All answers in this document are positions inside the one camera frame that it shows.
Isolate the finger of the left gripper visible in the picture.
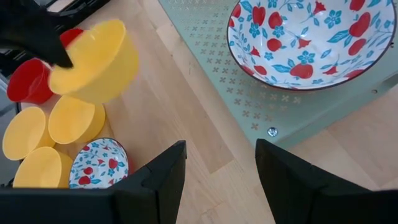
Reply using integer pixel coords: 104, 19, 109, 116
0, 0, 74, 69

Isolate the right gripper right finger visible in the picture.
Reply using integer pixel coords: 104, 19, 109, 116
254, 138, 371, 224

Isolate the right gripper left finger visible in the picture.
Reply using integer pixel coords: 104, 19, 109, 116
111, 139, 188, 224

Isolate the red plastic mini bowl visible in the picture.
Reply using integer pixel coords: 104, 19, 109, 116
58, 27, 85, 49
6, 58, 54, 105

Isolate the red floral patterned mini bowl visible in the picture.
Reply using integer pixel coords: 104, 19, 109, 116
68, 138, 134, 190
226, 0, 397, 91

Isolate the yellow plastic mini bowl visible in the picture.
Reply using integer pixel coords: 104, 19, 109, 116
48, 19, 140, 105
12, 146, 74, 189

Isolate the yellow cup middle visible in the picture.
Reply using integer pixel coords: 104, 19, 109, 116
48, 95, 106, 146

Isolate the yellow cup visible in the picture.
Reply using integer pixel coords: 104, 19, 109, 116
48, 95, 106, 146
2, 106, 56, 162

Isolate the yellow cup left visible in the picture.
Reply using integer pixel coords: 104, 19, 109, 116
2, 106, 56, 162

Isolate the clear acrylic riser shelf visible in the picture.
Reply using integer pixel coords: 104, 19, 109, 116
158, 0, 398, 150

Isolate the black aluminium table frame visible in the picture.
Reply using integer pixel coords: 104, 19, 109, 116
43, 0, 111, 30

